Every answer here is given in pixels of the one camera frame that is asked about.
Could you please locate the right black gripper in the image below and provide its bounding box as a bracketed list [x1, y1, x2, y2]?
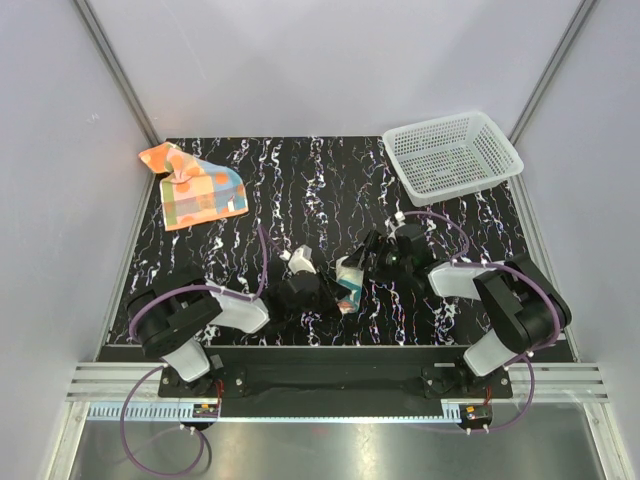
[342, 230, 413, 286]

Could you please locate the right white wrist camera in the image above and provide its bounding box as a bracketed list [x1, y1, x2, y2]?
[388, 211, 406, 232]

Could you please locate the aluminium frame rail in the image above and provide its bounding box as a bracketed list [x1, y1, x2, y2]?
[66, 363, 608, 424]

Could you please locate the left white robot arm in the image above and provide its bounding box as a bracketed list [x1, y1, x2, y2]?
[126, 267, 352, 396]

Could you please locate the orange dotted checkered towel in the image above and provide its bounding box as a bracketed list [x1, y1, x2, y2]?
[139, 142, 249, 231]

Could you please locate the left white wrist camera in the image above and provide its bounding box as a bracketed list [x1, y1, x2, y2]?
[279, 245, 316, 274]

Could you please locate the white plastic mesh basket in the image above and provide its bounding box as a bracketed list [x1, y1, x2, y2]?
[382, 111, 524, 207]

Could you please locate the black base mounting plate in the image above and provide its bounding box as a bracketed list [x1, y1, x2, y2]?
[159, 346, 513, 400]

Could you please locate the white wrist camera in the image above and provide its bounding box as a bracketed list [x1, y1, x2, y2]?
[388, 211, 406, 232]
[279, 245, 316, 274]

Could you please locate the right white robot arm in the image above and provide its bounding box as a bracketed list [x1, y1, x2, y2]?
[342, 224, 572, 398]

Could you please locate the rabbit print towel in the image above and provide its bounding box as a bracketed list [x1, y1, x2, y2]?
[336, 256, 364, 315]

